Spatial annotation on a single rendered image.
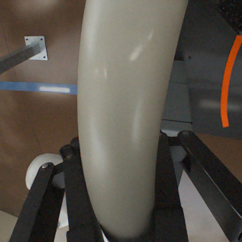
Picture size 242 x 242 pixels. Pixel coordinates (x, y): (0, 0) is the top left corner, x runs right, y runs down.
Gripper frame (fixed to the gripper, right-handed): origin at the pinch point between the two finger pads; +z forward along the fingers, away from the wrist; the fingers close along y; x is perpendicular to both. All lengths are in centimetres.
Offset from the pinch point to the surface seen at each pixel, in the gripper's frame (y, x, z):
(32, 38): -53, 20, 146
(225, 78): 78, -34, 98
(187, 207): 58, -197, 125
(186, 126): 23, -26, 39
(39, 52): -51, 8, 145
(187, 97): 32, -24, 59
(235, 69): 84, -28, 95
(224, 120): 80, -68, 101
